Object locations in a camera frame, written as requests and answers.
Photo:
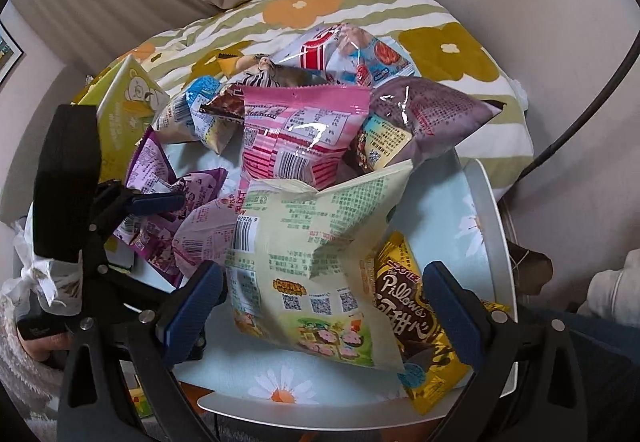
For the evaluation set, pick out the white round table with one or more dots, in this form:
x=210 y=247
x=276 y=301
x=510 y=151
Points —
x=500 y=247

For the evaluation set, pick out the white red shrimp chips bag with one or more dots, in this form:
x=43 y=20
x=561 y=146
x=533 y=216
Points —
x=325 y=49

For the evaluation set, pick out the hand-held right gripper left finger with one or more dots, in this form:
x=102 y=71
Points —
x=192 y=309

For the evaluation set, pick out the gold brown snack bag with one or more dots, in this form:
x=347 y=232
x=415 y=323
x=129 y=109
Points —
x=400 y=302

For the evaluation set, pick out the small white chocolate snack packet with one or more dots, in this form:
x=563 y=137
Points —
x=380 y=141

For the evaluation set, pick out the yellow-green bear print box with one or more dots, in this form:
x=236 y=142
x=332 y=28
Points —
x=125 y=96

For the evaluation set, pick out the person's left forearm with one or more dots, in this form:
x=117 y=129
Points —
x=27 y=392

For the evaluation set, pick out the pale lilac snack packet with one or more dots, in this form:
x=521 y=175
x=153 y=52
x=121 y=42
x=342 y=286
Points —
x=205 y=232

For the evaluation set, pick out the person's blue jeans leg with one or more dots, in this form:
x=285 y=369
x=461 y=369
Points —
x=600 y=342

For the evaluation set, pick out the person's left hand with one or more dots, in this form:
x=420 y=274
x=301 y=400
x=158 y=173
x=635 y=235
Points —
x=42 y=349

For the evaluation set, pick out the blue white snack packet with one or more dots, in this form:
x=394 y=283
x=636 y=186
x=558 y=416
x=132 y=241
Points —
x=197 y=109

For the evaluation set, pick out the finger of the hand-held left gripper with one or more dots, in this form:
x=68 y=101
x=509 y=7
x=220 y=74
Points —
x=130 y=289
x=155 y=204

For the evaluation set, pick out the brown striped snack packet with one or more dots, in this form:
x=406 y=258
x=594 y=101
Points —
x=272 y=71

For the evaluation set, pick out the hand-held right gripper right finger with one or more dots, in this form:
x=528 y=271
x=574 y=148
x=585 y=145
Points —
x=450 y=317

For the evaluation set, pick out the pale yellow snack bag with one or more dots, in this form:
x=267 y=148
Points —
x=320 y=242

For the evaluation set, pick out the framed houses picture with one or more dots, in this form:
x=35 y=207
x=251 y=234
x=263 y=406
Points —
x=6 y=54

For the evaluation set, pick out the person's white fleece top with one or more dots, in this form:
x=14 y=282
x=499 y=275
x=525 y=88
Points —
x=615 y=282

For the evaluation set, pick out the white crumpled plastic wrap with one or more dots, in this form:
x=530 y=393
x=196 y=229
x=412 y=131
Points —
x=30 y=272

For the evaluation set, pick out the mauve snack bag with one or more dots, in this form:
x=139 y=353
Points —
x=435 y=116

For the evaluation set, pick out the brown chocolate snack packet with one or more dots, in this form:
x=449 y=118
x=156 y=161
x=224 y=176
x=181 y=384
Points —
x=225 y=104

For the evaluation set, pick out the pink snack bag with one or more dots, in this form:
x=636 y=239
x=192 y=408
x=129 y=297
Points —
x=300 y=131

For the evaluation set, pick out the green striped floral blanket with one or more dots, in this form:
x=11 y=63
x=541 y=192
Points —
x=450 y=46

